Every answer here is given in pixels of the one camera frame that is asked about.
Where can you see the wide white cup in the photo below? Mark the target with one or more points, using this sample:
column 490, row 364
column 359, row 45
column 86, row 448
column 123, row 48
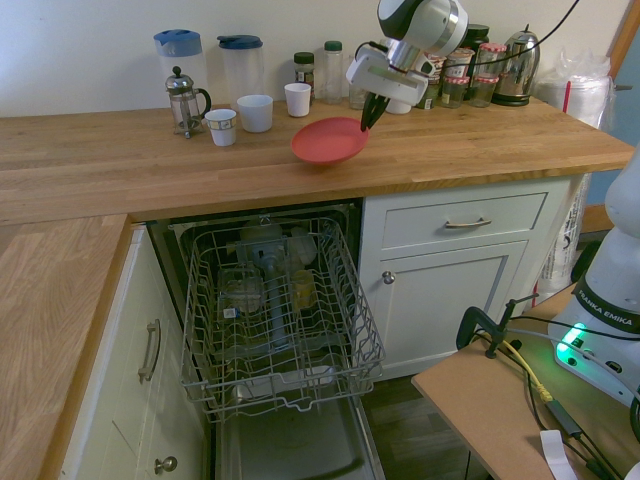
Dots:
column 255, row 115

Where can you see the white paper strip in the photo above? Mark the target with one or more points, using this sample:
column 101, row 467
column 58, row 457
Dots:
column 555, row 452

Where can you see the black c-clamp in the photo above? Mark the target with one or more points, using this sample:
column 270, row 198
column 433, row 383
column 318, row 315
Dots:
column 470, row 325

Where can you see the clear pitcher dark blue lid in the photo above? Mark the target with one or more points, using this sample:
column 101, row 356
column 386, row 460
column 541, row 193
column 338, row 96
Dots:
column 240, row 65

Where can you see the steel electric kettle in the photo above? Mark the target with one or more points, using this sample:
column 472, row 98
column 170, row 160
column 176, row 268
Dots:
column 517, row 65

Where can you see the clear plastic container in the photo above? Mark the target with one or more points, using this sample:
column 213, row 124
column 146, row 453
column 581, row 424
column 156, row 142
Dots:
column 240, row 290

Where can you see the white ceramic cup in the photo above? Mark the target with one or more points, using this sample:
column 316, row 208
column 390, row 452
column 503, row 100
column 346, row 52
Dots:
column 399, row 108

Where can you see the yellow plastic cup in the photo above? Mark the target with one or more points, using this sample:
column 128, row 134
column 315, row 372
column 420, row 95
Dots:
column 302, row 290

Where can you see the black lidded jar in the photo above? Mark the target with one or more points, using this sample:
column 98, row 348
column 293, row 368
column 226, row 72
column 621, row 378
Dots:
column 477, row 36

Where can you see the red white yogurt pot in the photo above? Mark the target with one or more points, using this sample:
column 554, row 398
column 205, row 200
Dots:
column 460, row 62
column 437, row 67

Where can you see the printed plastic bag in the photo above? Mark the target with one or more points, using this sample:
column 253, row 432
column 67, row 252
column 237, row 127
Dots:
column 562, row 250

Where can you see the grey dishwasher spray tube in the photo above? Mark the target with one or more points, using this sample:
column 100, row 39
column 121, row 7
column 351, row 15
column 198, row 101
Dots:
column 276, row 305

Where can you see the patterned paper cup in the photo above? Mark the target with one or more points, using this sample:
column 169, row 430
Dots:
column 221, row 127

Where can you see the white cabinet drawer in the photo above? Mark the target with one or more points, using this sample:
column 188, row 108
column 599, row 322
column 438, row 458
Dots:
column 420, row 220

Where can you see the labelled spice jar dark lid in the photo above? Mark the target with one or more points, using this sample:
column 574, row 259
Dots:
column 303, row 70

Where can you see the slim white cup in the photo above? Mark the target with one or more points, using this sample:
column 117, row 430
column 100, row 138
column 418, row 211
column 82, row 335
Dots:
column 297, row 102

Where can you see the clear pitcher light blue lid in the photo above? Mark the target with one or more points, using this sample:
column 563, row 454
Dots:
column 177, row 50

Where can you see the plastic bag of cups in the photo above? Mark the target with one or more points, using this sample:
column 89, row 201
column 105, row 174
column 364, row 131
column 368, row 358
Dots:
column 585, row 95

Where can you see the green contents jar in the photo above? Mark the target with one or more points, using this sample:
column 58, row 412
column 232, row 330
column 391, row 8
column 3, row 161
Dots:
column 430, row 97

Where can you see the red plastic plate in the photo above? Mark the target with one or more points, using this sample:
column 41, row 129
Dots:
column 327, row 142

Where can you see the glass french press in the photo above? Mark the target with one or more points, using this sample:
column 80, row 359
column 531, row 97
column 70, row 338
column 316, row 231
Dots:
column 182, row 100

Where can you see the clear bottle green lid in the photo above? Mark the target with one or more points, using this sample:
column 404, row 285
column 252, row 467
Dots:
column 332, row 75

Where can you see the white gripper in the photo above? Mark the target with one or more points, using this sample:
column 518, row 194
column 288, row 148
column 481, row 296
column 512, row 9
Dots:
column 385, row 80

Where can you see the jam jar red checked lid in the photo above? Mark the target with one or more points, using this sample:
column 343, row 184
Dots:
column 484, row 91
column 356, row 97
column 455, row 92
column 492, row 57

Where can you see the white cabinet door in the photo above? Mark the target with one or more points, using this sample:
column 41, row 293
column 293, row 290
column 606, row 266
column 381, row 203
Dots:
column 450, row 310

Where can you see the metal cabinet knob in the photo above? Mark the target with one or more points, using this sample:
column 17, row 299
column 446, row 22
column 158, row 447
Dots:
column 166, row 465
column 388, row 277

